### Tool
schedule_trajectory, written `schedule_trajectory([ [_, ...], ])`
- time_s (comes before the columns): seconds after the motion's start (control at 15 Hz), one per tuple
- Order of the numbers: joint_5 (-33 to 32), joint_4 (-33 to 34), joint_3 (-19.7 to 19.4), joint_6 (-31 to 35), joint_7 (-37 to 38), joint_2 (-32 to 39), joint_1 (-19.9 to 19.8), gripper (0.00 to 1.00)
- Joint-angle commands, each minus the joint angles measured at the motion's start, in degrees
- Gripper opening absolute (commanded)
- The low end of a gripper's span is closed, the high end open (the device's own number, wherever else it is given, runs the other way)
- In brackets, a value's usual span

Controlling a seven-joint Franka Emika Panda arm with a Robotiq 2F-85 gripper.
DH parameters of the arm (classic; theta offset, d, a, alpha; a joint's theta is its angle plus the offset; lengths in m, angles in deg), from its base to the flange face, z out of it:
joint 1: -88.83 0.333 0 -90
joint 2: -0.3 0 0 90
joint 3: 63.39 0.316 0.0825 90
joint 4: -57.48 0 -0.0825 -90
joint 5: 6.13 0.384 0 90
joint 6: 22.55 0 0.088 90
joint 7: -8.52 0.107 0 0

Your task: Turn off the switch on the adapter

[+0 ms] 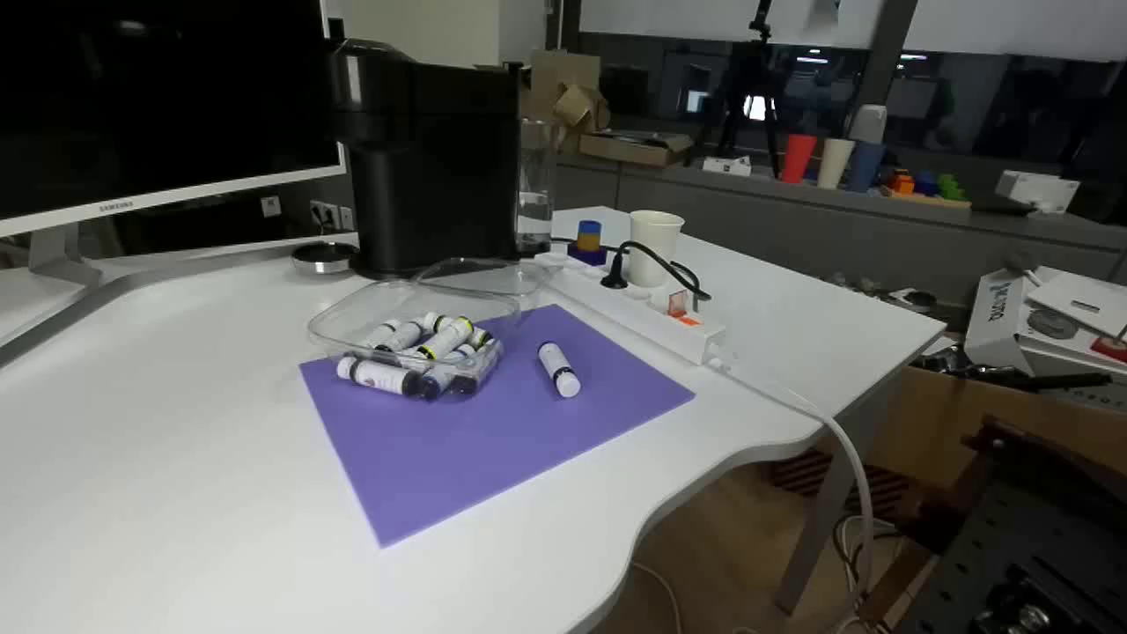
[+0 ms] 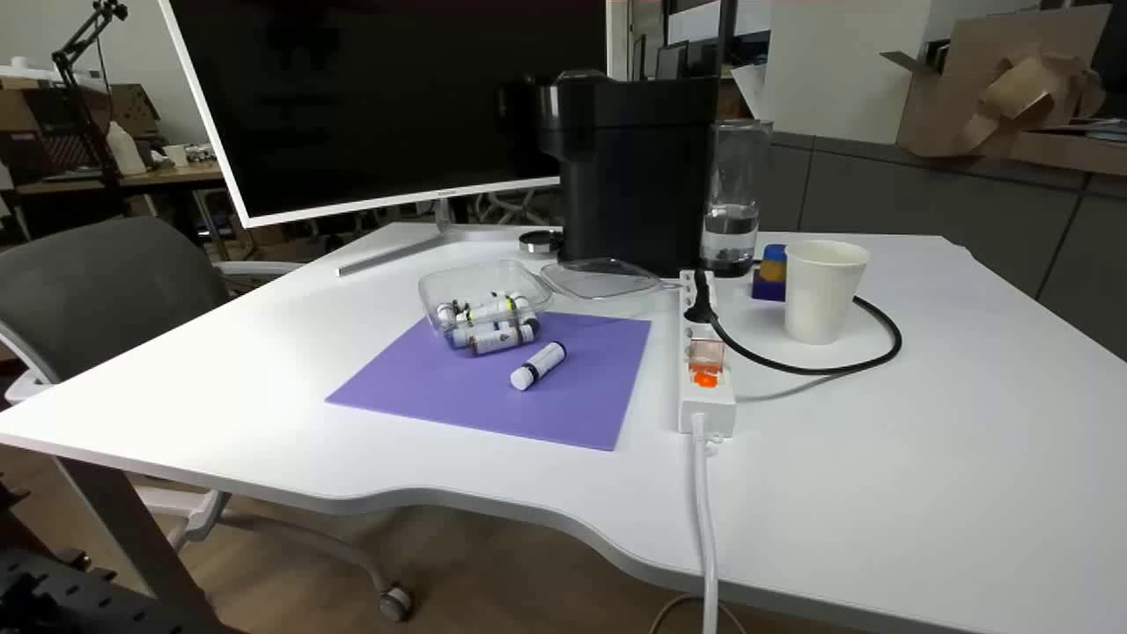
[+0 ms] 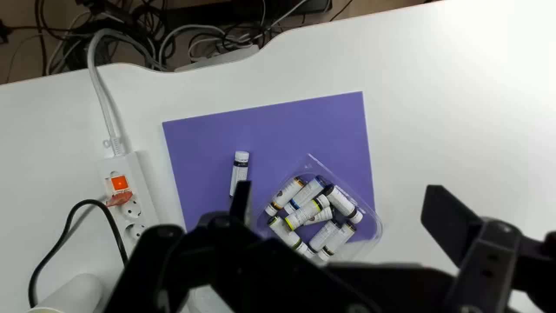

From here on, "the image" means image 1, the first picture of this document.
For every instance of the white cardboard box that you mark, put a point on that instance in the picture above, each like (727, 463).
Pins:
(1046, 322)

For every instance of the blue yellow small object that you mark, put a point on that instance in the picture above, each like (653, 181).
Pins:
(588, 244)

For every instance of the blue cup on shelf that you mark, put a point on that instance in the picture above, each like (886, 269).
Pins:
(863, 166)

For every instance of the clear plastic container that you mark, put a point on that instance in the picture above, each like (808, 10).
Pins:
(492, 295)

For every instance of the black coffee machine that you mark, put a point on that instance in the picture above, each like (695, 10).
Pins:
(430, 155)

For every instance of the marker tube right pile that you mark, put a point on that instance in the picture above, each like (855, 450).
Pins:
(478, 366)

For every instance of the purple paper mat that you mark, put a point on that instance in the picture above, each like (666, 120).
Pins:
(422, 463)

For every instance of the white computer monitor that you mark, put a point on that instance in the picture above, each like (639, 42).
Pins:
(114, 108)

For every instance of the white power strip adapter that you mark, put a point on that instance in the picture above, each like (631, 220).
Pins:
(666, 315)

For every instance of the beige cup on shelf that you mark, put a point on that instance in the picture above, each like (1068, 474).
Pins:
(834, 164)

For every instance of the marker tube yellow band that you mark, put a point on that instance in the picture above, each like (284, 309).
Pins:
(444, 338)

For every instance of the white marker tube front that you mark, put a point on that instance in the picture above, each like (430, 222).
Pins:
(377, 378)

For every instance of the red cup on shelf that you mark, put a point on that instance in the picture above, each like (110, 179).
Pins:
(797, 155)

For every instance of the black round coaster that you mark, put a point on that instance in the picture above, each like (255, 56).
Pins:
(325, 253)

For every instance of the cardboard box background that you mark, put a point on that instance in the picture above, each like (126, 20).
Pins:
(568, 102)

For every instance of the lone white marker tube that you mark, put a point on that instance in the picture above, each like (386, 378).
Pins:
(559, 366)

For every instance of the white paper cup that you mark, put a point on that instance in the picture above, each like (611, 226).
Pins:
(653, 244)

